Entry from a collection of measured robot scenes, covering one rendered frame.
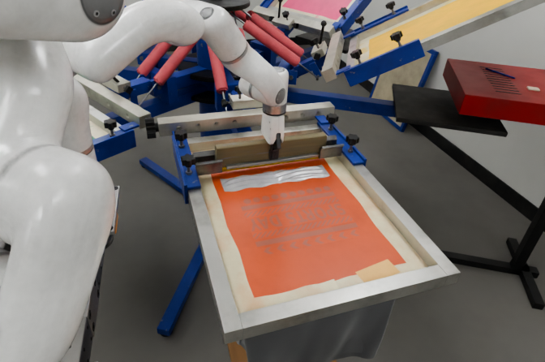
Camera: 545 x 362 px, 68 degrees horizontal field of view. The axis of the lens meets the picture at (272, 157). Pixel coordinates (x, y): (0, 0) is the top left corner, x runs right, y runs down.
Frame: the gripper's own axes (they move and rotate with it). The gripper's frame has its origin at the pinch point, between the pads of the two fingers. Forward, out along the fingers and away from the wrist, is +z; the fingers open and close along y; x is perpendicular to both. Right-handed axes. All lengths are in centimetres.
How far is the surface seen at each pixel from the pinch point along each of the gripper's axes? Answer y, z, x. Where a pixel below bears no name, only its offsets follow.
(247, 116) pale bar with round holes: -22.1, -1.9, -2.4
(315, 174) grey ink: 9.2, 5.4, 12.6
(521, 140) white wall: -60, 60, 199
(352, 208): 27.4, 6.0, 16.7
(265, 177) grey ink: 6.6, 5.5, -4.1
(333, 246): 40.4, 5.8, 4.3
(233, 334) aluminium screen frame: 60, 3, -28
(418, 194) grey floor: -73, 104, 140
